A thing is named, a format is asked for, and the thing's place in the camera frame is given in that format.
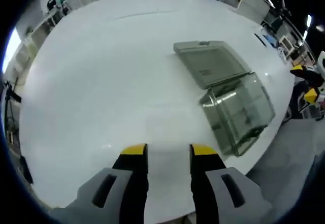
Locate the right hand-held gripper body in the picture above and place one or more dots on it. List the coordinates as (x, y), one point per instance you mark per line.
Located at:
(322, 61)

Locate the blue crumpled item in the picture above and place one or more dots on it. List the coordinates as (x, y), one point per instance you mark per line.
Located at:
(269, 38)

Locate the white partition board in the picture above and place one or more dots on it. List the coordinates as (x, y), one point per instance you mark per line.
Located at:
(254, 5)

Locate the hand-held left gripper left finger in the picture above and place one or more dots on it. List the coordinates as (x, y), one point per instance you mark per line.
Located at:
(134, 178)

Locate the clear plastic guide fixture box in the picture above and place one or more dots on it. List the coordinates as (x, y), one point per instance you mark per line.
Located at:
(210, 61)

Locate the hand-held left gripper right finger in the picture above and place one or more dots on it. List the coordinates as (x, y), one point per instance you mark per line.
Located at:
(203, 178)

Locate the black pen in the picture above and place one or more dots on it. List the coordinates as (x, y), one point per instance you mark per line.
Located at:
(260, 39)

